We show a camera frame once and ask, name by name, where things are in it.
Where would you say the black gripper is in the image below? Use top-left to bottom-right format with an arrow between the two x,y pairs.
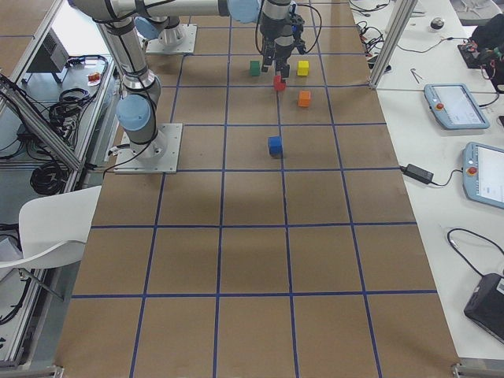
259,11 -> 307,80

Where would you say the red wooden block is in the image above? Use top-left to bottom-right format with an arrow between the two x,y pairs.
273,75 -> 287,92

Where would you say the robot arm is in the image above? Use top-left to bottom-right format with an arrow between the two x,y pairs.
135,1 -> 306,80
75,1 -> 167,160

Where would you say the green wooden block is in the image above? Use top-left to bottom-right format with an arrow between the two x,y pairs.
249,60 -> 261,77

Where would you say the yellow wooden block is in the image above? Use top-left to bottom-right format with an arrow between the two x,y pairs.
297,60 -> 310,77

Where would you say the orange wooden block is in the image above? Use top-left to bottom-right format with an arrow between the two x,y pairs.
298,90 -> 312,108

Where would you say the blue wooden block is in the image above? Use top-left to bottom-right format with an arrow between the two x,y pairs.
268,135 -> 283,158

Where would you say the black power adapter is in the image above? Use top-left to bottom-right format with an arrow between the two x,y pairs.
400,164 -> 434,184

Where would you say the upper teach pendant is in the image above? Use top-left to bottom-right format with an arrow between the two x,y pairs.
424,83 -> 490,130

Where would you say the teach pendant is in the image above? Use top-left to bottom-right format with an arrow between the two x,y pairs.
462,142 -> 503,209
424,83 -> 490,130

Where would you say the grey electronics box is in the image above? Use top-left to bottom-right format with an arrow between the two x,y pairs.
27,28 -> 69,83

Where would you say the lower teach pendant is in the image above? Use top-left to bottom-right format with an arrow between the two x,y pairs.
462,142 -> 503,209

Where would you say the white chair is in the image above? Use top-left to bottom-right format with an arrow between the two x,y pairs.
1,186 -> 102,269

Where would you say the black laptop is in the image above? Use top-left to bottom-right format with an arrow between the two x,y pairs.
464,273 -> 503,343

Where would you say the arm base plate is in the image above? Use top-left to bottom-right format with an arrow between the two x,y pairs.
145,24 -> 198,55
113,123 -> 183,174

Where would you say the aluminium frame post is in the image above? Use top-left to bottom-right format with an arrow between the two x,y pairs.
369,0 -> 417,89

